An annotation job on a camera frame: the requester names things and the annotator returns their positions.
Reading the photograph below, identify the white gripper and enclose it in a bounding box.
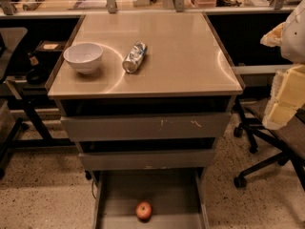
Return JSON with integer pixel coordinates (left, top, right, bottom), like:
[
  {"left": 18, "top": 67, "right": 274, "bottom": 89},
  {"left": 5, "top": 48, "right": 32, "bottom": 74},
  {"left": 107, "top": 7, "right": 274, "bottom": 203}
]
[{"left": 260, "top": 4, "right": 305, "bottom": 130}]

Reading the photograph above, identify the red apple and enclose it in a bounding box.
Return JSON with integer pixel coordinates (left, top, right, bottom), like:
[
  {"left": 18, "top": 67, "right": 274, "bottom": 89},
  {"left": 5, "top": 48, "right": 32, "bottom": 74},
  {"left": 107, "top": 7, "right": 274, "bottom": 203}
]
[{"left": 135, "top": 201, "right": 153, "bottom": 220}]

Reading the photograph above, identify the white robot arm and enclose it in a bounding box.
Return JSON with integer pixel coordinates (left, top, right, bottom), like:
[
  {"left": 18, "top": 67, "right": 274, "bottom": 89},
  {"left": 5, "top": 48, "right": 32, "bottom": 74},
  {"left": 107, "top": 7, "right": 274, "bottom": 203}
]
[{"left": 260, "top": 4, "right": 305, "bottom": 130}]

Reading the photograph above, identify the top grey drawer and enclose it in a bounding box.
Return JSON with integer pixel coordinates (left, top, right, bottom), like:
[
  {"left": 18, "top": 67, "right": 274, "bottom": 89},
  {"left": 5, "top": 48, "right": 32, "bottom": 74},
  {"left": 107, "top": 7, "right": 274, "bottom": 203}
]
[{"left": 61, "top": 113, "right": 231, "bottom": 142}]

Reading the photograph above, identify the middle grey drawer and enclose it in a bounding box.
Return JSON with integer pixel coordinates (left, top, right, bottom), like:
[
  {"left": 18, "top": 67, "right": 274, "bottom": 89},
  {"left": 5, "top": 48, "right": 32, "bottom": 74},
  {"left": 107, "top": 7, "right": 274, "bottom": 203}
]
[{"left": 79, "top": 150, "right": 215, "bottom": 171}]

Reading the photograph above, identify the grey drawer cabinet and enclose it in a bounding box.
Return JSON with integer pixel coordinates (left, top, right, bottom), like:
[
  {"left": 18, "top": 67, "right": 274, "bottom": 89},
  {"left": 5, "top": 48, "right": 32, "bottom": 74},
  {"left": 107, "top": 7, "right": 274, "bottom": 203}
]
[{"left": 44, "top": 11, "right": 246, "bottom": 229}]

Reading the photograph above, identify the open bottom grey drawer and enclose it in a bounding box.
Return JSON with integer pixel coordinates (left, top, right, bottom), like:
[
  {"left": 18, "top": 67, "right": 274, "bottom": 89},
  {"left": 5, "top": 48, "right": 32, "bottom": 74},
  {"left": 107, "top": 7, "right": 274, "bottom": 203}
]
[{"left": 92, "top": 168, "right": 210, "bottom": 229}]

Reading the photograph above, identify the black office chair right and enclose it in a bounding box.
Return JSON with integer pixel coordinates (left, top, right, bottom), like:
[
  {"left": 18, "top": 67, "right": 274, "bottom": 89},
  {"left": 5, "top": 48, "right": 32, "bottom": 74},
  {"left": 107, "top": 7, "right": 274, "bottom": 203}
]
[{"left": 234, "top": 86, "right": 305, "bottom": 190}]

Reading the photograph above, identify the crushed silver soda can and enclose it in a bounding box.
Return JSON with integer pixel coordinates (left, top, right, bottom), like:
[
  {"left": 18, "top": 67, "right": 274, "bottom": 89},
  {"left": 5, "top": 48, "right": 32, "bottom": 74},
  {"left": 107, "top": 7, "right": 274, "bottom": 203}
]
[{"left": 122, "top": 42, "right": 148, "bottom": 73}]

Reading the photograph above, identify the white bowl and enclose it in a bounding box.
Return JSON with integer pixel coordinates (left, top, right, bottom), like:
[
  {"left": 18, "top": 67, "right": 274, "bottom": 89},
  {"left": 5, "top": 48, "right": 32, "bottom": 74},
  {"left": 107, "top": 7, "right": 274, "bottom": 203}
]
[{"left": 64, "top": 43, "right": 104, "bottom": 74}]

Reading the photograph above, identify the dark bottle on shelf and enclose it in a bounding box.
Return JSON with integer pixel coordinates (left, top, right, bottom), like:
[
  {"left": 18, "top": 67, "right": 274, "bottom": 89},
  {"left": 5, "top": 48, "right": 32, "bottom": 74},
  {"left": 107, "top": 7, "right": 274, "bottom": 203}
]
[{"left": 26, "top": 52, "right": 48, "bottom": 84}]

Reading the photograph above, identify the long background workbench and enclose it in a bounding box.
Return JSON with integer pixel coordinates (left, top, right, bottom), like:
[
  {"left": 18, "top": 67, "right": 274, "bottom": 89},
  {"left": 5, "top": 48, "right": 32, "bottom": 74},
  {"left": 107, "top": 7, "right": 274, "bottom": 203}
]
[{"left": 0, "top": 0, "right": 294, "bottom": 16}]

